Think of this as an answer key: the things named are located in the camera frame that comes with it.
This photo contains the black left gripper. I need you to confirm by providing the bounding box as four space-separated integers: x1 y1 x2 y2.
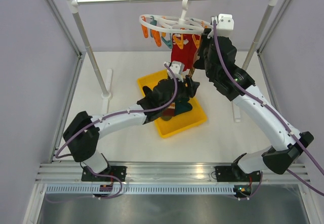
161 74 199 110

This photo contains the dark teal sock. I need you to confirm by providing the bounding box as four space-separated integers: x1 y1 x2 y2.
174 98 193 116

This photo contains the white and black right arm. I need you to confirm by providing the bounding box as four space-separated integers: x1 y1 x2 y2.
194 28 314 181

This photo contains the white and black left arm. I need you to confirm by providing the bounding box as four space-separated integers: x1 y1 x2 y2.
63 76 200 181

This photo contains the white round clip hanger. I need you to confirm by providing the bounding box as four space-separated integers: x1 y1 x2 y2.
139 0 211 49

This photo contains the striped beige maroon sock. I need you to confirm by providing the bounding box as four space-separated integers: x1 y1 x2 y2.
188 55 199 77

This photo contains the red sock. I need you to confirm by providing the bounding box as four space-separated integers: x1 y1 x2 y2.
171 34 201 71

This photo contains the yellow plastic tray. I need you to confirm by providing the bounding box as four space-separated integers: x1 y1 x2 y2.
137 69 207 138

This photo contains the silver clothes rack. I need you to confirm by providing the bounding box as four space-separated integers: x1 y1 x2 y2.
63 0 286 123

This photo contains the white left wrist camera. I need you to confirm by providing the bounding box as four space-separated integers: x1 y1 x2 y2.
164 61 184 82

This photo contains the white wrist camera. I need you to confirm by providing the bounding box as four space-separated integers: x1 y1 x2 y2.
211 14 234 37
164 61 184 82

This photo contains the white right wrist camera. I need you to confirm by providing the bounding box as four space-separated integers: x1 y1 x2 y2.
211 14 234 37

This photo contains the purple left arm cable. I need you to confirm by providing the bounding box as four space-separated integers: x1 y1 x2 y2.
55 64 178 204

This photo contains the aluminium table edge rail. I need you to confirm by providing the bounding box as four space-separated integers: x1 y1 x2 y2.
37 160 289 184

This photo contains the white slotted cable duct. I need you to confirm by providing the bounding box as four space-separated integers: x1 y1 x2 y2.
46 184 236 195

